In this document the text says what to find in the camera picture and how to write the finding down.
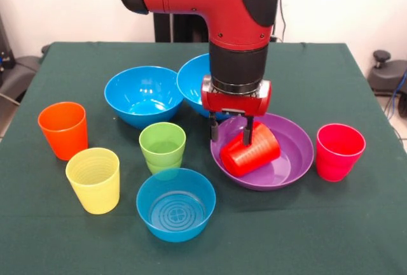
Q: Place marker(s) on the small patterned blue bowl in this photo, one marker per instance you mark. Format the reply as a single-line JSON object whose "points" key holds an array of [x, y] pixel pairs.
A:
{"points": [[176, 233]]}

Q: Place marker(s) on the large blue plastic bowl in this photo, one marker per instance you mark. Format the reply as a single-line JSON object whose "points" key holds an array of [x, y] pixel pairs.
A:
{"points": [[190, 81], [143, 90]]}

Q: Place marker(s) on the orange plastic cup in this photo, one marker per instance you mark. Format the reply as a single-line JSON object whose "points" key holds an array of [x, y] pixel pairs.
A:
{"points": [[63, 135]]}

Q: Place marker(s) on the dark green tablecloth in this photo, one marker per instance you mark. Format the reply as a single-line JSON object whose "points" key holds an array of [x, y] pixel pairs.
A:
{"points": [[286, 240]]}

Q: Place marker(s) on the red plastic cup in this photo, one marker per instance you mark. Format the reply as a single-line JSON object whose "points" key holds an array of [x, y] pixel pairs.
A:
{"points": [[251, 157]]}

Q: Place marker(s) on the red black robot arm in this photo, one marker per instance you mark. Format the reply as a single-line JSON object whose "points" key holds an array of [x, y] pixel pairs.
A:
{"points": [[222, 1]]}

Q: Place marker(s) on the dark grey machine foot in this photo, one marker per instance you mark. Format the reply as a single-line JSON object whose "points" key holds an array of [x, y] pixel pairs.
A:
{"points": [[19, 74], [388, 74]]}

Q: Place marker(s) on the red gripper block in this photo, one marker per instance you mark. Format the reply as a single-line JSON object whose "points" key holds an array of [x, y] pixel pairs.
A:
{"points": [[237, 103]]}

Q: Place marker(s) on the green plastic cup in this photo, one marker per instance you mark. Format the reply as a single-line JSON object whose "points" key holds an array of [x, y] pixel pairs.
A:
{"points": [[162, 144], [159, 168]]}

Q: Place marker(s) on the pink plastic cup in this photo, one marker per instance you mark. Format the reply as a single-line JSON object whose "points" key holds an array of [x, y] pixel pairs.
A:
{"points": [[338, 157]]}

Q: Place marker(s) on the yellow plastic cup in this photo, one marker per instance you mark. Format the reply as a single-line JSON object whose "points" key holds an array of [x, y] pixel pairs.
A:
{"points": [[95, 189]]}

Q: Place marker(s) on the purple plastic bowl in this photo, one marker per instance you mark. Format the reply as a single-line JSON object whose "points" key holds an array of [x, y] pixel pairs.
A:
{"points": [[292, 154]]}

